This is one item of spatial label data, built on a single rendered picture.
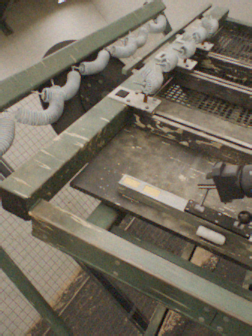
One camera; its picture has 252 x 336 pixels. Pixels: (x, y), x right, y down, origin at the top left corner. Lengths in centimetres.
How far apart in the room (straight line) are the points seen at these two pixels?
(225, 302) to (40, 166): 62
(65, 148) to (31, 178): 17
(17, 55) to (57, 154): 563
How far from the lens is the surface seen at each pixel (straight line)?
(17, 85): 160
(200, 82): 175
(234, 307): 91
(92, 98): 189
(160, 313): 208
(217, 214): 107
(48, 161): 107
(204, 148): 135
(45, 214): 99
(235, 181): 96
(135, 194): 109
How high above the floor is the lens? 188
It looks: 11 degrees down
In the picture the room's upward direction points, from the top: 39 degrees counter-clockwise
